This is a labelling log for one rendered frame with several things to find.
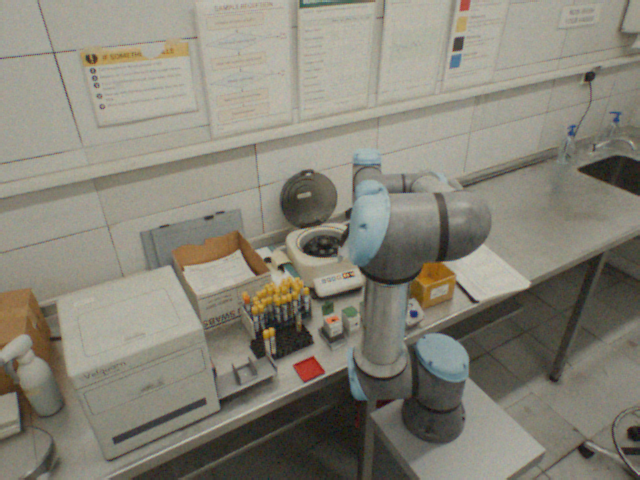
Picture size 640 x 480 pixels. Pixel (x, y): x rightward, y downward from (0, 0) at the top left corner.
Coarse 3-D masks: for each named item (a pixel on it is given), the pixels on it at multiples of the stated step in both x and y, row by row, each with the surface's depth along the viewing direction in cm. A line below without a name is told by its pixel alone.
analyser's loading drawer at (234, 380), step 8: (248, 360) 128; (264, 360) 131; (272, 360) 128; (240, 368) 128; (248, 368) 128; (256, 368) 124; (264, 368) 128; (272, 368) 128; (224, 376) 126; (232, 376) 126; (240, 376) 122; (248, 376) 126; (256, 376) 125; (264, 376) 126; (216, 384) 124; (224, 384) 124; (232, 384) 124; (240, 384) 123; (248, 384) 124; (224, 392) 122; (232, 392) 123
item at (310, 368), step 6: (306, 360) 135; (312, 360) 135; (294, 366) 133; (300, 366) 134; (306, 366) 134; (312, 366) 134; (318, 366) 133; (300, 372) 132; (306, 372) 132; (312, 372) 132; (318, 372) 132; (324, 372) 131; (306, 378) 130; (312, 378) 130
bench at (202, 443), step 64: (512, 192) 221; (576, 192) 220; (512, 256) 178; (576, 256) 177; (320, 320) 150; (448, 320) 150; (576, 320) 214; (64, 384) 129; (256, 384) 129; (320, 384) 131; (0, 448) 113; (64, 448) 113; (192, 448) 117
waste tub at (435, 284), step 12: (432, 264) 163; (420, 276) 165; (432, 276) 165; (444, 276) 158; (420, 288) 150; (432, 288) 150; (444, 288) 153; (420, 300) 152; (432, 300) 153; (444, 300) 156
